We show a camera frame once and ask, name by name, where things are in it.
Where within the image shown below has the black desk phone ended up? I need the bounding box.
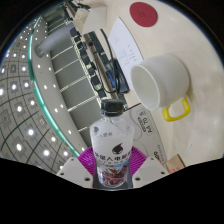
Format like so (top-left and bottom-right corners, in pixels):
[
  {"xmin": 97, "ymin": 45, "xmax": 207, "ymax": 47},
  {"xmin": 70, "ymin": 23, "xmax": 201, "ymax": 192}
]
[{"xmin": 105, "ymin": 58, "xmax": 131, "ymax": 95}]

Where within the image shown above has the clear black-capped drink bottle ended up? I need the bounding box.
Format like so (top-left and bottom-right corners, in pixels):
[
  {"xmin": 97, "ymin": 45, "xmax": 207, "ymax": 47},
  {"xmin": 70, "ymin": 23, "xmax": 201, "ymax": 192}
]
[{"xmin": 89, "ymin": 98, "xmax": 135, "ymax": 190}]

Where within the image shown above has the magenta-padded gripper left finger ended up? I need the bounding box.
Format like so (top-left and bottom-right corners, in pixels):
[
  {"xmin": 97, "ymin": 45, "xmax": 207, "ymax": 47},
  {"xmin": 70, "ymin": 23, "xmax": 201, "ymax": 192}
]
[{"xmin": 56, "ymin": 145, "xmax": 98, "ymax": 188}]

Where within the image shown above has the white mug with yellow handle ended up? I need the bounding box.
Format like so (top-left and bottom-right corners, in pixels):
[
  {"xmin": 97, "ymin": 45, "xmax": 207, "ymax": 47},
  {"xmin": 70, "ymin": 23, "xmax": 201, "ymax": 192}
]
[{"xmin": 129, "ymin": 53, "xmax": 192, "ymax": 123}]

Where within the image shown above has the group of ceiling lights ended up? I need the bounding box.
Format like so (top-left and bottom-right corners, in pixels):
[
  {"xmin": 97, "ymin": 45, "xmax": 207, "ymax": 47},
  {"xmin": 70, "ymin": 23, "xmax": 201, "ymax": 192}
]
[{"xmin": 0, "ymin": 19, "xmax": 88, "ymax": 169}]

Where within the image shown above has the row of black office chairs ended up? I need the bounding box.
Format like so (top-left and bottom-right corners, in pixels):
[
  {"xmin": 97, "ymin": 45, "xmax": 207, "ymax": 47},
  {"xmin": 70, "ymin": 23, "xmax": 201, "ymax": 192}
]
[{"xmin": 68, "ymin": 26, "xmax": 104, "ymax": 98}]

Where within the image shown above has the flat round red coaster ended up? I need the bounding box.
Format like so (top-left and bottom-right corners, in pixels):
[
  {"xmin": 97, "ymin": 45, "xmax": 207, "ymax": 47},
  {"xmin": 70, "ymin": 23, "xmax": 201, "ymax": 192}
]
[{"xmin": 129, "ymin": 1, "xmax": 158, "ymax": 28}]

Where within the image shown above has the printed white paper sheet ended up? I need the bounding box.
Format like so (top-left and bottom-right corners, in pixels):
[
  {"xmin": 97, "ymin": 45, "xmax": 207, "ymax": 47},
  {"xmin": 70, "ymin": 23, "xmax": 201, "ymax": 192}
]
[{"xmin": 107, "ymin": 16, "xmax": 145, "ymax": 78}]

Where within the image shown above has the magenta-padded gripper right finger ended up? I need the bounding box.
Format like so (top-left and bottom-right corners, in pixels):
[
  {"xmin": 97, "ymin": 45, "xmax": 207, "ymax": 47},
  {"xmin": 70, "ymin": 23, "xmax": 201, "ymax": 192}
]
[{"xmin": 126, "ymin": 145, "xmax": 169, "ymax": 189}]

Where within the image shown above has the long curved conference desk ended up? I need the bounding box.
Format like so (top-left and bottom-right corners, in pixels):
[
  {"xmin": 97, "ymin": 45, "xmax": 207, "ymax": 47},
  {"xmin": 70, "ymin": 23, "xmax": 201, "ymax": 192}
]
[{"xmin": 66, "ymin": 0, "xmax": 111, "ymax": 101}]

